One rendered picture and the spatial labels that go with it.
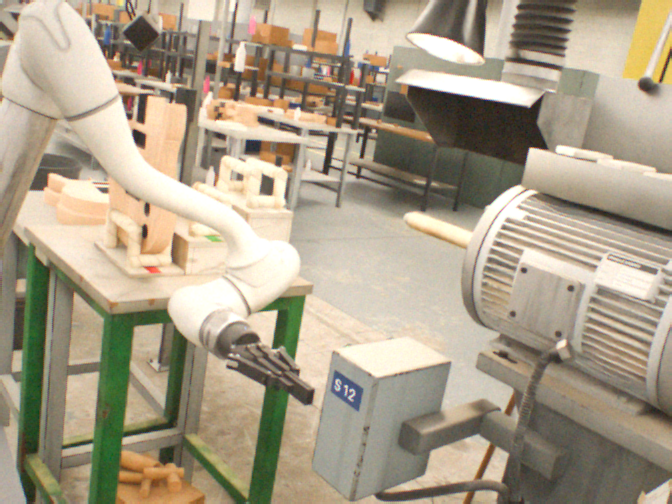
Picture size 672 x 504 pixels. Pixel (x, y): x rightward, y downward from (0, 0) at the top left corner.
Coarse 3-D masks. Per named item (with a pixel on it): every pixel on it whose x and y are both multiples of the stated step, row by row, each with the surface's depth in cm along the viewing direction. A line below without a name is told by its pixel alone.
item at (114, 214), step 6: (108, 210) 182; (114, 210) 181; (108, 216) 182; (114, 216) 179; (120, 216) 177; (126, 216) 177; (114, 222) 180; (120, 222) 175; (126, 222) 173; (132, 222) 172; (126, 228) 172; (132, 228) 170; (138, 228) 170
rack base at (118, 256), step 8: (104, 248) 184; (112, 248) 185; (120, 248) 186; (112, 256) 178; (120, 256) 180; (120, 264) 173; (128, 272) 169; (136, 272) 170; (144, 272) 171; (168, 272) 174; (176, 272) 176
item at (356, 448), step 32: (352, 352) 98; (384, 352) 100; (416, 352) 103; (352, 384) 95; (384, 384) 93; (416, 384) 98; (320, 416) 101; (352, 416) 96; (384, 416) 96; (416, 416) 101; (320, 448) 101; (352, 448) 96; (384, 448) 98; (352, 480) 96; (384, 480) 100; (480, 480) 101
